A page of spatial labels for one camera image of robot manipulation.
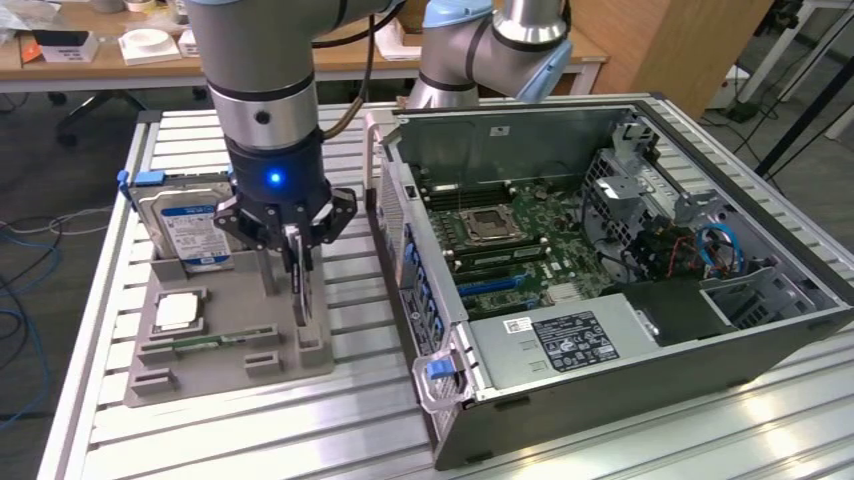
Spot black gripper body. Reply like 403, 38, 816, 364
223, 134, 334, 226

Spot green graphics card black fan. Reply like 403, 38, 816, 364
283, 222, 321, 331

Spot hard disk blue caddy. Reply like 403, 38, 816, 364
117, 168, 241, 275

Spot grey parts rack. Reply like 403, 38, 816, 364
123, 239, 338, 409

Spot silver CPU chip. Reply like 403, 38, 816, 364
153, 293, 203, 330

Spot metal CPU socket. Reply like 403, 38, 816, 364
463, 205, 530, 247

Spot green loose RAM stick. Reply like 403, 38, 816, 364
143, 330, 277, 352

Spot blue expansion slot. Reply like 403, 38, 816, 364
457, 272, 536, 297

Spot green RAM stick black chips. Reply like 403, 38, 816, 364
455, 243, 553, 267

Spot white paper booklet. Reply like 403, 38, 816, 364
373, 22, 426, 62

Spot white box with tape roll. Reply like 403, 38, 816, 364
118, 28, 183, 67

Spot black office chair base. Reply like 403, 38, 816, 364
55, 89, 153, 147

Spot green motherboard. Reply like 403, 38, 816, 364
419, 177, 626, 321

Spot brown cardboard box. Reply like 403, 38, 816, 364
399, 0, 430, 34

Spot grey power supply unit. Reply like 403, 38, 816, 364
469, 293, 664, 392

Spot silver chipset heatsink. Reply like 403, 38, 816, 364
548, 283, 590, 305

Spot white box black lid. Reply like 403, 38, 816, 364
31, 29, 101, 64

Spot perforated metal disk bay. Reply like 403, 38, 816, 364
578, 147, 673, 261

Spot open dark PC case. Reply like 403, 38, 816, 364
362, 91, 854, 472

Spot wooden cabinet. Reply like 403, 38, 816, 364
573, 0, 776, 121

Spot black stand pole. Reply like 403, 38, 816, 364
730, 0, 854, 179

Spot white floor cable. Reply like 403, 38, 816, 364
3, 207, 113, 236

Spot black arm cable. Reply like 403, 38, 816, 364
311, 0, 410, 139

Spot blue floor cable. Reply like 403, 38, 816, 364
0, 219, 63, 432

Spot blue wire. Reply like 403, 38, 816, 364
693, 223, 748, 276

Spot white pedestal unit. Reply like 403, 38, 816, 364
705, 64, 757, 112

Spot grey metal disk bay bracket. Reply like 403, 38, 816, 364
700, 267, 840, 331

